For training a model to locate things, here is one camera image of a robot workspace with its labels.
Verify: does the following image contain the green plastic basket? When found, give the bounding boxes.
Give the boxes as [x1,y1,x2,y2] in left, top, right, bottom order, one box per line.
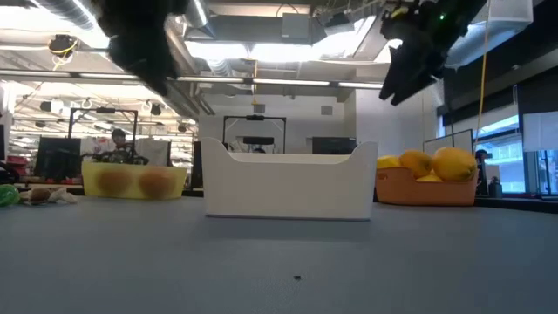
[81,160,188,201]

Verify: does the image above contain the black gantry frame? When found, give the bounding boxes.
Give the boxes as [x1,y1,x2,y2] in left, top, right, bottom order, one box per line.
[67,107,140,152]
[222,115,288,154]

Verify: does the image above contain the black ceiling dome device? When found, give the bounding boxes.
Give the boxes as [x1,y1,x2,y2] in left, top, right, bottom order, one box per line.
[47,33,78,58]

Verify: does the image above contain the small orange fruit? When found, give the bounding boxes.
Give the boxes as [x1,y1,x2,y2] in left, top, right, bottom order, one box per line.
[398,149,433,179]

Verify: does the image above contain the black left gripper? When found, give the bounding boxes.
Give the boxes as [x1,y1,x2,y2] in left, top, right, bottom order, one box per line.
[89,0,193,98]

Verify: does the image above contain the grey ceiling box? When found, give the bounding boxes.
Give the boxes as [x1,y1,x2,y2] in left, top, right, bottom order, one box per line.
[281,11,313,40]

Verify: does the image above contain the long ceiling light strip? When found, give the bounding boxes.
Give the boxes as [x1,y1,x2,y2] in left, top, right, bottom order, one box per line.
[0,69,384,89]

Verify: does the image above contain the orange plastic basket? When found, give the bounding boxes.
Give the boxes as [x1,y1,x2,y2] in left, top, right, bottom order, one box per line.
[374,167,480,207]

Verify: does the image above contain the yellow hanging cable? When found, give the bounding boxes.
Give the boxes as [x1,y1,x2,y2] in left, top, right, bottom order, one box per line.
[251,58,259,106]
[473,0,492,152]

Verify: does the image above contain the black upright panel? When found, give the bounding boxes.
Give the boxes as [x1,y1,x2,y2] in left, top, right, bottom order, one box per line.
[191,140,204,189]

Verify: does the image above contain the black computer monitor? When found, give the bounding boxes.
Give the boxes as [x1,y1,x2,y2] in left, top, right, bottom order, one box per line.
[311,136,357,155]
[33,137,83,180]

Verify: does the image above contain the large yellow mango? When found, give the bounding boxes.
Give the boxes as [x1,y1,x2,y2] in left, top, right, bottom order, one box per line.
[430,146,479,183]

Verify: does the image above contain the small green vegetable piece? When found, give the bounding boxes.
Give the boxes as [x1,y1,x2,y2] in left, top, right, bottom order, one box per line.
[0,183,21,208]

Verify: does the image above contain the small brown mushroom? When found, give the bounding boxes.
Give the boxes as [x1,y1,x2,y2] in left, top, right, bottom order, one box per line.
[26,187,52,206]

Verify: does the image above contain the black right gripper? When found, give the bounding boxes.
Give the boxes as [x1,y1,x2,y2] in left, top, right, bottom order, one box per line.
[378,0,487,107]

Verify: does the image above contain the silver ventilation duct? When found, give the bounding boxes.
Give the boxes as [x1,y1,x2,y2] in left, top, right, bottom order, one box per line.
[34,0,95,31]

